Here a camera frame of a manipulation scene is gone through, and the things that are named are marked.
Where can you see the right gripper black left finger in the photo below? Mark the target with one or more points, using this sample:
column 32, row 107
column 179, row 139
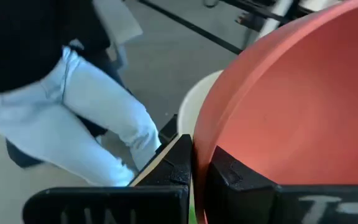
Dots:
column 154, row 202

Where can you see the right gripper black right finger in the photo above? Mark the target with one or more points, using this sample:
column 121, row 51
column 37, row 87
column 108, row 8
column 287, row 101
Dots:
column 244, row 199

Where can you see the white bowl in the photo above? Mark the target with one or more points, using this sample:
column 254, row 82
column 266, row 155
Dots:
column 194, row 102

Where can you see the large red bowl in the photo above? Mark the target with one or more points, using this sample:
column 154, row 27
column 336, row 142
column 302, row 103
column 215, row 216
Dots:
column 306, row 109

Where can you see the small green translucent bowl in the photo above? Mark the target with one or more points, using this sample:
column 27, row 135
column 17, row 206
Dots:
column 192, row 218

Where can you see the person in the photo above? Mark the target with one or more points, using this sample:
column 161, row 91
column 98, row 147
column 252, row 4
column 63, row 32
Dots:
column 89, row 109

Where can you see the grey cloth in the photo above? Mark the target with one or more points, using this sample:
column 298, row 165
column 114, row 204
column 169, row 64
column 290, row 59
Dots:
column 120, row 25

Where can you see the white tube leg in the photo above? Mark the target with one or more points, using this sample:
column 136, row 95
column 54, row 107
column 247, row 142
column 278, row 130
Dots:
column 273, row 18

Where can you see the black furniture base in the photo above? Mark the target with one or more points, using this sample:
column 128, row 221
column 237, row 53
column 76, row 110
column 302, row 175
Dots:
column 253, row 14

